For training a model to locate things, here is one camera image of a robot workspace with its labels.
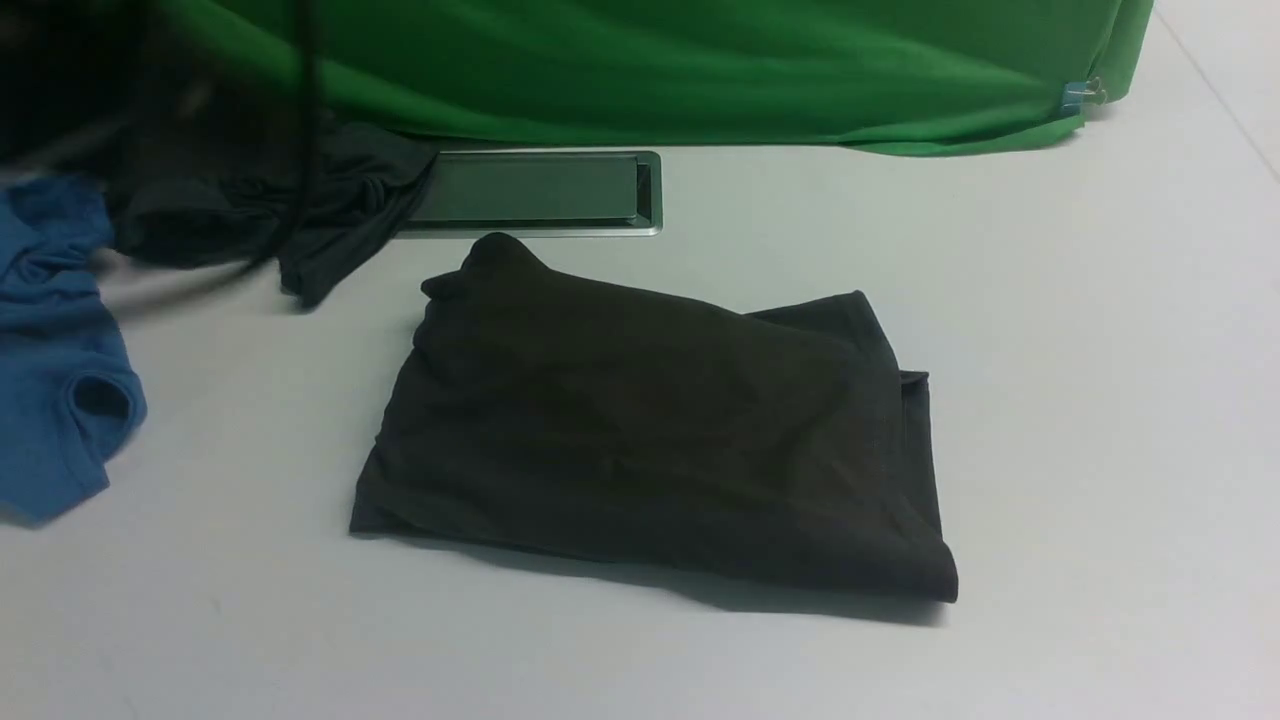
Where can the green backdrop cloth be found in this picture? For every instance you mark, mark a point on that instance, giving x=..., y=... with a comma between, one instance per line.
x=923, y=79

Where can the dark teal crumpled shirt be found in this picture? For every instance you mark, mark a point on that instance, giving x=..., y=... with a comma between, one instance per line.
x=368, y=183

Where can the metal table cable hatch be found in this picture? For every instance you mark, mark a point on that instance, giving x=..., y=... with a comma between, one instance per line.
x=541, y=194

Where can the dark gray long-sleeved shirt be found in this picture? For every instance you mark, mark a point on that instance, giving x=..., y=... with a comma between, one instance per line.
x=546, y=413

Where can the blue crumpled shirt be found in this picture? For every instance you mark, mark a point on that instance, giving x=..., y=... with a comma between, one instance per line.
x=70, y=400

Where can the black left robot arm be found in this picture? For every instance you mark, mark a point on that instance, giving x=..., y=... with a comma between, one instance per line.
x=111, y=88

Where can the blue binder clip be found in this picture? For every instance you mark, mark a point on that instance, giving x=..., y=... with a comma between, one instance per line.
x=1077, y=97

